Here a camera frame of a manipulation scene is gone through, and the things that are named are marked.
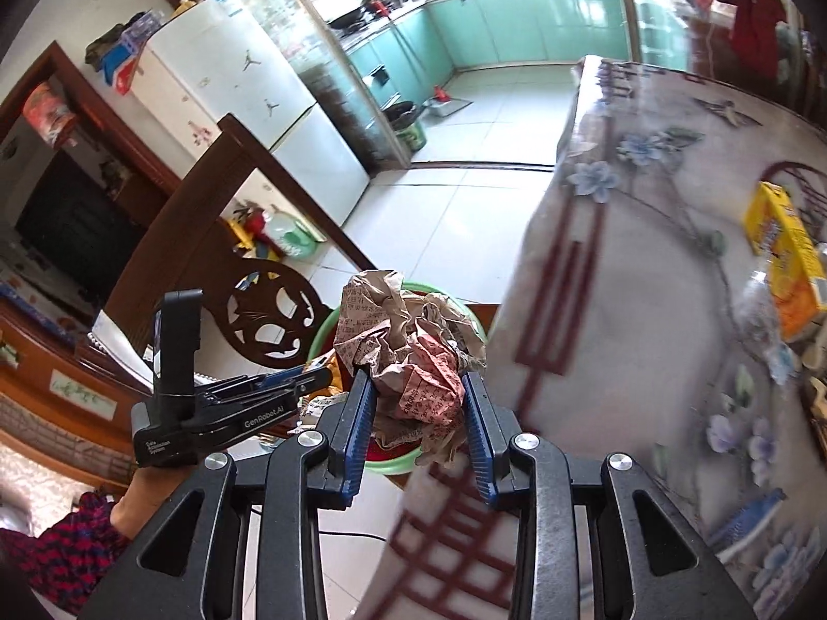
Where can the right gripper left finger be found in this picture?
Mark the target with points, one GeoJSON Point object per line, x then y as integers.
{"type": "Point", "coordinates": [188, 562]}

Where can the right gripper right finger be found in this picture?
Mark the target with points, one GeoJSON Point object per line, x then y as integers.
{"type": "Point", "coordinates": [646, 559]}

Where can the brown red paper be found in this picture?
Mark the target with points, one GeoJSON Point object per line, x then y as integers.
{"type": "Point", "coordinates": [415, 346]}

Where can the black kitchen trash bin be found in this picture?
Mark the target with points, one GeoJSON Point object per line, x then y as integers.
{"type": "Point", "coordinates": [404, 118]}

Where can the teal kitchen cabinets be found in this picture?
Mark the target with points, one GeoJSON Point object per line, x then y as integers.
{"type": "Point", "coordinates": [480, 34]}

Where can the person's left hand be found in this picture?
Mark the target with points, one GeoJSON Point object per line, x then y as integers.
{"type": "Point", "coordinates": [147, 491]}

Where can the dark carved wooden chair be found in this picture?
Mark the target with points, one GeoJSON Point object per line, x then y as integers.
{"type": "Point", "coordinates": [267, 311]}

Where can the red bin with green rim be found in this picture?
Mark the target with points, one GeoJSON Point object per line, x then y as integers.
{"type": "Point", "coordinates": [398, 460]}

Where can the floral patterned tablecloth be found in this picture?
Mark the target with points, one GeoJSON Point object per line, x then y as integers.
{"type": "Point", "coordinates": [640, 320]}

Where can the white refrigerator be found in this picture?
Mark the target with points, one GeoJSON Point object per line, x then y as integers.
{"type": "Point", "coordinates": [216, 60]}

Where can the yellow juice carton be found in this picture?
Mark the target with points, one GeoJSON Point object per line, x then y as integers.
{"type": "Point", "coordinates": [796, 276]}

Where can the red mop with dustpan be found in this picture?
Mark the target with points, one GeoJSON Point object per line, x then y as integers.
{"type": "Point", "coordinates": [421, 44]}

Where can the black wok on stove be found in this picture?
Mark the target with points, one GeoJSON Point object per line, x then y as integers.
{"type": "Point", "coordinates": [357, 18]}

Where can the dark red hanging garment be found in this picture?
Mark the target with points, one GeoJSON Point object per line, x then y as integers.
{"type": "Point", "coordinates": [754, 35]}

